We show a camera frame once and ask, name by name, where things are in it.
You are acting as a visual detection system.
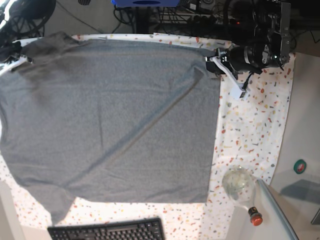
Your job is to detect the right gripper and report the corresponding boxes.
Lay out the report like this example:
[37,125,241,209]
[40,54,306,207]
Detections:
[0,41,33,64]

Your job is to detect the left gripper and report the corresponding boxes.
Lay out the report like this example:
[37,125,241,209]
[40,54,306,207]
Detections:
[204,46,247,78]

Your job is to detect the grey t-shirt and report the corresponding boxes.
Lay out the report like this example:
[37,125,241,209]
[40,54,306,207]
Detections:
[0,32,220,224]

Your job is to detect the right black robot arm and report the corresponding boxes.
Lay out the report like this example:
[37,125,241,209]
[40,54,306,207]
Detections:
[0,0,57,64]

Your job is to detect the black power strip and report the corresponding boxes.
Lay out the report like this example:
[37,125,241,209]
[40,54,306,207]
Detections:
[186,14,241,26]

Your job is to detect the terrazzo patterned white tablecloth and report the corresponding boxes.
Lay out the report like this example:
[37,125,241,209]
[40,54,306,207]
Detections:
[0,33,296,240]

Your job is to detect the blue box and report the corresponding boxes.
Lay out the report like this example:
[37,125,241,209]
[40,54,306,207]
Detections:
[111,0,190,8]

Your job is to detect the clear bottle with orange cap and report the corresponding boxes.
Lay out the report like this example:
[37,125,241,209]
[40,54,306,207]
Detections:
[222,165,263,227]

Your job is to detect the green tape roll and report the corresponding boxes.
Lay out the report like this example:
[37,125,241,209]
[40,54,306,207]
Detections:
[293,159,307,175]

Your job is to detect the black computer keyboard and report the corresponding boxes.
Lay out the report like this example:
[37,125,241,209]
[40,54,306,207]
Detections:
[47,218,166,240]

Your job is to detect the grey metal rail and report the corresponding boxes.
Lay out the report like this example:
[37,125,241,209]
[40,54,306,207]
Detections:
[257,179,299,240]

